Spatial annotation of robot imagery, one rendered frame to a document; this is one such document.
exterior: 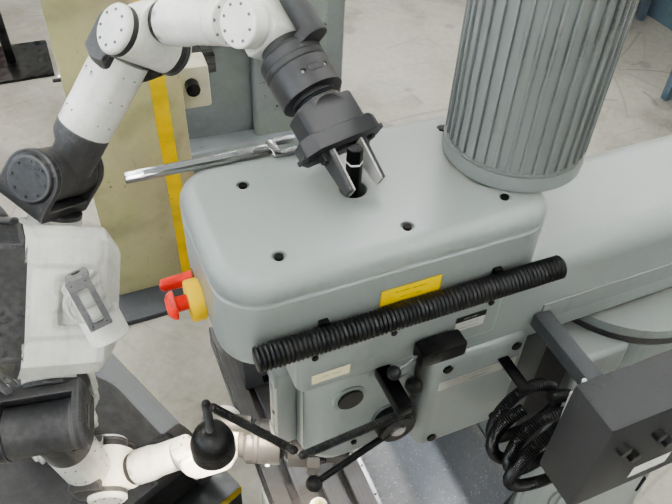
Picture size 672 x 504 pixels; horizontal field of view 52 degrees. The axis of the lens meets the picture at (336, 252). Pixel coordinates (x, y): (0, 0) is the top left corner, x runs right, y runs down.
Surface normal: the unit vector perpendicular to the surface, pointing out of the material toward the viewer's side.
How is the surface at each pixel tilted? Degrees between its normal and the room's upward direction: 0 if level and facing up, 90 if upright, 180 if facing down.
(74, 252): 58
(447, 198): 0
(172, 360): 0
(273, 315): 90
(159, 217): 90
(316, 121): 30
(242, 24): 69
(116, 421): 0
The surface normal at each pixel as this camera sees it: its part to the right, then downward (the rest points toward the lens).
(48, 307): 0.62, 0.05
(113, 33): -0.57, -0.07
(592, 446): -0.92, 0.25
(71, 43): 0.39, 0.66
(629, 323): 0.04, -0.72
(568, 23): -0.04, 0.69
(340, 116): 0.33, -0.33
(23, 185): -0.22, 0.24
